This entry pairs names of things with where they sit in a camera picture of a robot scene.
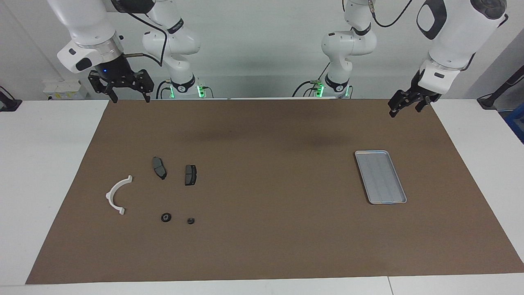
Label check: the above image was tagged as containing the silver metal tray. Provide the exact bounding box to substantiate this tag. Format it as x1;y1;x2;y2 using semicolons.
355;150;407;205

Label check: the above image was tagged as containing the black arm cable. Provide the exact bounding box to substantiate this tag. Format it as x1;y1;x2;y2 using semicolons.
123;10;169;68
368;0;418;28

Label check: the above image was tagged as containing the black stand with flat foot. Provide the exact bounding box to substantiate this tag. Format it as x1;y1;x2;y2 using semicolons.
0;86;23;112

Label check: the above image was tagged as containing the white curved plastic bracket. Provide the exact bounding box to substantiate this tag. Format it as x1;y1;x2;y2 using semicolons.
105;175;133;216

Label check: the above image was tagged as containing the curved dark brake pad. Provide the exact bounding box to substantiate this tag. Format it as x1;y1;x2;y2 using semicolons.
152;157;167;180

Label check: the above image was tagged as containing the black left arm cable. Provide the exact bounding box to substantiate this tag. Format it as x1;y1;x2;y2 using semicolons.
368;0;418;28

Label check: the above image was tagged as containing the brown table mat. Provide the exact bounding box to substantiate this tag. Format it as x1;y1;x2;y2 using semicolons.
25;98;524;285

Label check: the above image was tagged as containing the black stand with angled pole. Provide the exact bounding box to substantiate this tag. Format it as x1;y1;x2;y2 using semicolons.
477;66;524;110

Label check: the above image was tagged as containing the blue crate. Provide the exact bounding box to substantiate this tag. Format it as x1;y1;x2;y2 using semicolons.
504;109;524;144

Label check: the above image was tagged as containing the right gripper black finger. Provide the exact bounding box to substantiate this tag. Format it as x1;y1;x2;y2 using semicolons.
89;70;119;103
137;70;155;103

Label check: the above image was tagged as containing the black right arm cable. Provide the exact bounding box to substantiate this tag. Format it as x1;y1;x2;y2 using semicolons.
123;10;169;68

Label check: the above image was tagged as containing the black left base cable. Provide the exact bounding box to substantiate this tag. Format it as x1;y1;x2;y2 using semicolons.
292;61;331;98

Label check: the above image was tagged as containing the white cardboard box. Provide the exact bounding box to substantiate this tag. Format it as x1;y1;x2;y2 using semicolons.
42;80;88;100

